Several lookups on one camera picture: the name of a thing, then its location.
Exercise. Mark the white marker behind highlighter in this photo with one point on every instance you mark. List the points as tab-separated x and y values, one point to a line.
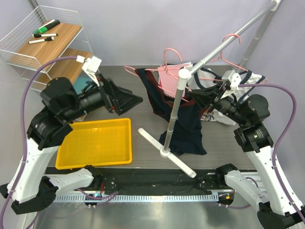
48	22

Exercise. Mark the teal bathroom scale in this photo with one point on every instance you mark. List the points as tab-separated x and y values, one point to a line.
80	83

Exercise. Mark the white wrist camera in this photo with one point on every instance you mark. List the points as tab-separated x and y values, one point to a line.
231	81
90	67

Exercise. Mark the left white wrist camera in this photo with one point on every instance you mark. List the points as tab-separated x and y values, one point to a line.
90	67

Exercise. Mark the yellow plastic tray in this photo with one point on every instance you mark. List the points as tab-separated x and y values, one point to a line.
97	143

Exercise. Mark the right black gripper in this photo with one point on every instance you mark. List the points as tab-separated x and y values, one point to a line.
211	97

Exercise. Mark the pink hanger of white top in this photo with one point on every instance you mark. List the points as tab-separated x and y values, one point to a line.
248	77

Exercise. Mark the navy maroon tank top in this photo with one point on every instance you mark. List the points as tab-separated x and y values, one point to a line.
187	135

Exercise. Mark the black white marker upper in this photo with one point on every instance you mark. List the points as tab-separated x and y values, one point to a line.
37	35

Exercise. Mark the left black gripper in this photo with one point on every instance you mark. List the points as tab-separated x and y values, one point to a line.
116	98

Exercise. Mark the white wire wooden shelf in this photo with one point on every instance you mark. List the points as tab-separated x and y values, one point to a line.
26	58

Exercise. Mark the silver clothes rack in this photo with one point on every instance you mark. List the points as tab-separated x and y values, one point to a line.
183	76

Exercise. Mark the black white marker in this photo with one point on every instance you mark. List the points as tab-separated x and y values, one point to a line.
47	39
37	35

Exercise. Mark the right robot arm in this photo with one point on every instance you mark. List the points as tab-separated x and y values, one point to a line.
277	207

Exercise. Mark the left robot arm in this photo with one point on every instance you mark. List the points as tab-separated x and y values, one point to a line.
33	191

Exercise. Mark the black white marker lower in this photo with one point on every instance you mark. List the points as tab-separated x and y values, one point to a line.
47	39

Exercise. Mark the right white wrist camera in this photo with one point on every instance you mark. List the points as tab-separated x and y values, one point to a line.
231	81

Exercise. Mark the green highlighter marker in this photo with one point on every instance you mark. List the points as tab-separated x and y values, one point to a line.
46	28

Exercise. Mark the pink hanger of navy top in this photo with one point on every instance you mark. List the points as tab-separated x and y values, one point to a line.
166	71

